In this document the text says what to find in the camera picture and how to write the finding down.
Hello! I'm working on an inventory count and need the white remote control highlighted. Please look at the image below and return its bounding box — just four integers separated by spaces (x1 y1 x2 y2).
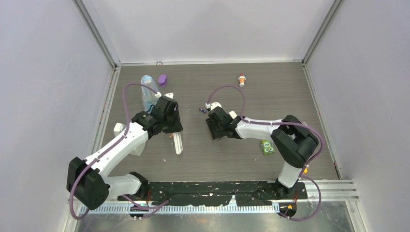
173 132 183 155

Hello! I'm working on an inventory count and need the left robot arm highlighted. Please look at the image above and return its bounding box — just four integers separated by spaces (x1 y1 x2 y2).
67 93 183 210

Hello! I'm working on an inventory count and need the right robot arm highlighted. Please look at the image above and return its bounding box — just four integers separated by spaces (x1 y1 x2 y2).
206 102 320 199

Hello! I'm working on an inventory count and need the blue metronome in plastic wrap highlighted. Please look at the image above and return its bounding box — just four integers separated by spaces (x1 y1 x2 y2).
141 75 159 113

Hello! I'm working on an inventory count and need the purple plastic cap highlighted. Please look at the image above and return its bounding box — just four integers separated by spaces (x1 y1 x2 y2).
158 74 167 87

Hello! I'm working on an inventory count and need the green toy with eyes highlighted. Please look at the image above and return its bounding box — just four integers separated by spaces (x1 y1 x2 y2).
260 140 275 155

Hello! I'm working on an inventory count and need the small toy figurine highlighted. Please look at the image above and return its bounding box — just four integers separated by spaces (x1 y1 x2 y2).
238 73 246 87

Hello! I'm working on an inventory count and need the white trapezoid block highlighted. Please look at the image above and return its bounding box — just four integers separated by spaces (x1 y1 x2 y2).
114 123 148 156

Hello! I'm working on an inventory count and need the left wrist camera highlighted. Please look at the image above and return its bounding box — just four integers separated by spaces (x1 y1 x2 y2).
165 92 174 99

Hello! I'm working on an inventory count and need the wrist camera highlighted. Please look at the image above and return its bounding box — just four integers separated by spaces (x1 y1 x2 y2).
165 92 174 99
205 101 222 111

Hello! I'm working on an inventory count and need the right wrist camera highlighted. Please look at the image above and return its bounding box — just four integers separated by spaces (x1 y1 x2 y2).
205 101 222 111

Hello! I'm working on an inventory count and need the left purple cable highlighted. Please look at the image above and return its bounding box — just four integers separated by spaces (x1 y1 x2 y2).
69 83 171 220

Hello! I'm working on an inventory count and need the purple cable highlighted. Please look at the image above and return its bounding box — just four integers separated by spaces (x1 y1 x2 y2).
69 83 171 220
205 84 325 222

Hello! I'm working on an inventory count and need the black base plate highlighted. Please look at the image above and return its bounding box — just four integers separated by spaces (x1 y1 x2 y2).
128 180 308 206

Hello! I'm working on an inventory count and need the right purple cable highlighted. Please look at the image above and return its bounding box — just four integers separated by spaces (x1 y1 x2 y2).
205 84 325 222

